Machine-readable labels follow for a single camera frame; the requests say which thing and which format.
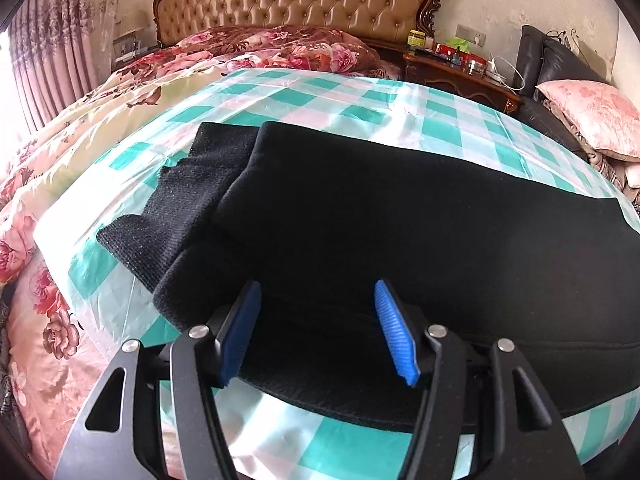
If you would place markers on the lower pink floral pillow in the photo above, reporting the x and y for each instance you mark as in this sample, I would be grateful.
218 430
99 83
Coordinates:
632 174

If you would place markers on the large pink floral pillow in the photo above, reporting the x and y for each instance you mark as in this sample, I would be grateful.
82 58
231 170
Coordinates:
607 119

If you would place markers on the black fleece pants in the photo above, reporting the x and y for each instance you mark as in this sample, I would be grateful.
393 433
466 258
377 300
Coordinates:
317 219

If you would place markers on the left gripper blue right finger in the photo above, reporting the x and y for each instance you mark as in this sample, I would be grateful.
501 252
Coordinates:
403 328

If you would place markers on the wall power outlet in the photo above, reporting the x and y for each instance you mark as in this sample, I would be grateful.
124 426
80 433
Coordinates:
471 35

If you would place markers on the yellow lidded jar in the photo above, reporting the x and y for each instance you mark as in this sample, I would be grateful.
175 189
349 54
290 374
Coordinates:
416 40

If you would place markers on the teal white checkered cloth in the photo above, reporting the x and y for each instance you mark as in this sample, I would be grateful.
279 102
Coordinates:
271 439

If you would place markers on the glass jar with lid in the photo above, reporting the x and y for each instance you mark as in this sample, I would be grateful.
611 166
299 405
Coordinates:
475 67

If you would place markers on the pink pleated curtain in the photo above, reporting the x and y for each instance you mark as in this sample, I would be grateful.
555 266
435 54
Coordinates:
51 57

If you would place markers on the red floral quilt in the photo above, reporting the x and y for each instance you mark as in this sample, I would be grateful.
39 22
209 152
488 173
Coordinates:
66 303

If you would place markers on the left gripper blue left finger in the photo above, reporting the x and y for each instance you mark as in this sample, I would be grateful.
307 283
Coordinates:
232 327

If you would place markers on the black leather armchair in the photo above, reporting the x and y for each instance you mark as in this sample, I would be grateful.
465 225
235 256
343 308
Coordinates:
546 64

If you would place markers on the white power strip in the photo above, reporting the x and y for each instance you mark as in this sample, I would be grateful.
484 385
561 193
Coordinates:
492 73

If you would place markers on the plaid folded blanket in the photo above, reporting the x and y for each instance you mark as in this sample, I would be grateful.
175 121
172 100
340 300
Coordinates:
612 169

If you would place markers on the dark wooden nightstand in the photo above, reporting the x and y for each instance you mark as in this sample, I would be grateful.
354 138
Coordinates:
434 72

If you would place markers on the beige device on armchair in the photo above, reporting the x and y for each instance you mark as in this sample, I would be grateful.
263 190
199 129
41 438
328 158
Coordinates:
571 40

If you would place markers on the green crumpled bag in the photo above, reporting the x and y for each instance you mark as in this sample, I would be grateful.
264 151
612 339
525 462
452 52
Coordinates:
458 43

